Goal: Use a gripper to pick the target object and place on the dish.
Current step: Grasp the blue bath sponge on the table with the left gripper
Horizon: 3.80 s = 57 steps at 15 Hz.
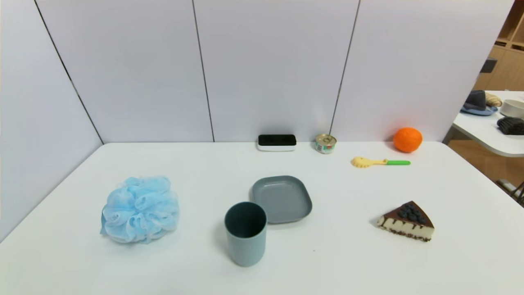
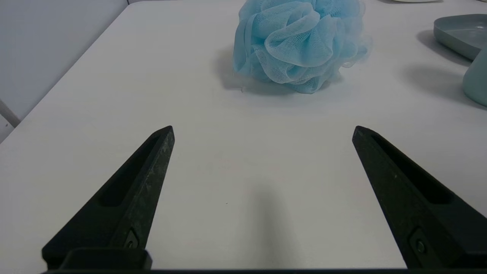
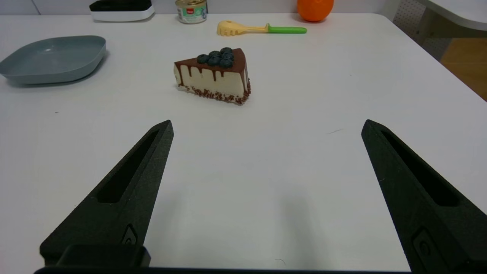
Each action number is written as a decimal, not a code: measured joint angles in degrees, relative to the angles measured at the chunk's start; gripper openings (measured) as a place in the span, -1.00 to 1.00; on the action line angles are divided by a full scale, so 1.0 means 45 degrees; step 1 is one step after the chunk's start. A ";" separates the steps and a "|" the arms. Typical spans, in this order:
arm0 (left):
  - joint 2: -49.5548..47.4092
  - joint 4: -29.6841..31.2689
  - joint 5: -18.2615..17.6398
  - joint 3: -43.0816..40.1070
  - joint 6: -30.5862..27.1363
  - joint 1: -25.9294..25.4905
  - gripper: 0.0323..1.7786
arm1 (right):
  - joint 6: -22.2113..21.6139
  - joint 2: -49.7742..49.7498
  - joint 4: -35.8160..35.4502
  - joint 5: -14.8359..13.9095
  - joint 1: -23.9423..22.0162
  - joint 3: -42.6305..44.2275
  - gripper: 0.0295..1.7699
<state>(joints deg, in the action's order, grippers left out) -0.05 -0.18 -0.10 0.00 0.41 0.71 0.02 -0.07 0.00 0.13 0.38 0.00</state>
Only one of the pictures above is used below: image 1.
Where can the light blue mesh bath loofah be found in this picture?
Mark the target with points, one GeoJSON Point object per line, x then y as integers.
{"type": "Point", "coordinates": [139, 211]}

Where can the grey square plastic dish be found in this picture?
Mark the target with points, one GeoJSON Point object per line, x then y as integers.
{"type": "Point", "coordinates": [282, 198]}

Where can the black and white box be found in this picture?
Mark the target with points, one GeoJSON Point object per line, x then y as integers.
{"type": "Point", "coordinates": [276, 140]}

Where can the small tin can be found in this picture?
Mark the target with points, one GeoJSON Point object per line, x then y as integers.
{"type": "Point", "coordinates": [326, 144]}

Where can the grey-blue plastic cup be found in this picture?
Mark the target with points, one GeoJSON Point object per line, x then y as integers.
{"type": "Point", "coordinates": [245, 246]}

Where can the orange fruit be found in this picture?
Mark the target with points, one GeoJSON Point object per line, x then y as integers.
{"type": "Point", "coordinates": [407, 140]}

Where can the chocolate blueberry cake slice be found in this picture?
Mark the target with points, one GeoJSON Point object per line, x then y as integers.
{"type": "Point", "coordinates": [409, 225]}

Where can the dark grey hat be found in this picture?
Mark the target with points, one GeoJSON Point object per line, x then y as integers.
{"type": "Point", "coordinates": [475, 100]}

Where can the white side table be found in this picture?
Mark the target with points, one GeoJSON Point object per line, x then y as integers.
{"type": "Point", "coordinates": [483, 131]}

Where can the blue plate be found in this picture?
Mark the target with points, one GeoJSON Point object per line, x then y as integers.
{"type": "Point", "coordinates": [487, 111]}

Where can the beige plush item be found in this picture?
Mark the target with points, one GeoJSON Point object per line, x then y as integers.
{"type": "Point", "coordinates": [494, 99]}

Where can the black knitted item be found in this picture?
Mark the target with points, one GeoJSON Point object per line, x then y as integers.
{"type": "Point", "coordinates": [511, 126]}

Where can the white bowl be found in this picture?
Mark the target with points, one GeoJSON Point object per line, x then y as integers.
{"type": "Point", "coordinates": [513, 109]}

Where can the dark metal stand base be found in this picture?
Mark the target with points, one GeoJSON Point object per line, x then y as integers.
{"type": "Point", "coordinates": [513, 190]}

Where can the wooden shelf unit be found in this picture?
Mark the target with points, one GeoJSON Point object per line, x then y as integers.
{"type": "Point", "coordinates": [505, 69]}

